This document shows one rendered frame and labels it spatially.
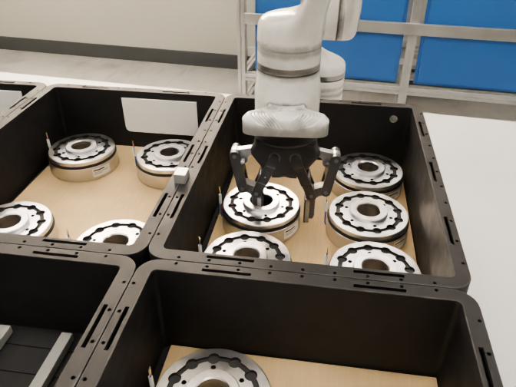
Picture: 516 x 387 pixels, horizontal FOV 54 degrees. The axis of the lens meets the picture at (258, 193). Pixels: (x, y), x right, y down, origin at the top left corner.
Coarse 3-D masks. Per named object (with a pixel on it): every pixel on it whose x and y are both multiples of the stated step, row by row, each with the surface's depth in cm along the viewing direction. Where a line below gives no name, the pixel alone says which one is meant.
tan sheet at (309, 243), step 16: (320, 160) 82; (320, 176) 78; (304, 192) 74; (320, 208) 71; (304, 224) 68; (320, 224) 68; (288, 240) 65; (304, 240) 65; (320, 240) 65; (304, 256) 62; (320, 256) 62
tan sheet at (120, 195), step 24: (48, 168) 80; (120, 168) 80; (24, 192) 74; (48, 192) 74; (72, 192) 74; (96, 192) 74; (120, 192) 74; (144, 192) 74; (72, 216) 69; (96, 216) 69; (120, 216) 69; (144, 216) 69
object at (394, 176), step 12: (348, 156) 77; (360, 156) 77; (372, 156) 77; (348, 168) 74; (396, 168) 74; (348, 180) 71; (360, 180) 71; (372, 180) 71; (384, 180) 71; (396, 180) 71
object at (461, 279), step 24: (240, 96) 79; (216, 120) 72; (192, 168) 60; (432, 168) 61; (432, 192) 56; (168, 216) 52; (168, 240) 50; (456, 240) 49; (216, 264) 46; (240, 264) 46; (264, 264) 46; (288, 264) 46; (312, 264) 46; (456, 264) 46; (456, 288) 44
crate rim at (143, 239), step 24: (168, 96) 80; (192, 96) 79; (216, 96) 79; (192, 144) 65; (168, 192) 56; (0, 240) 49; (24, 240) 49; (48, 240) 49; (72, 240) 49; (144, 240) 49
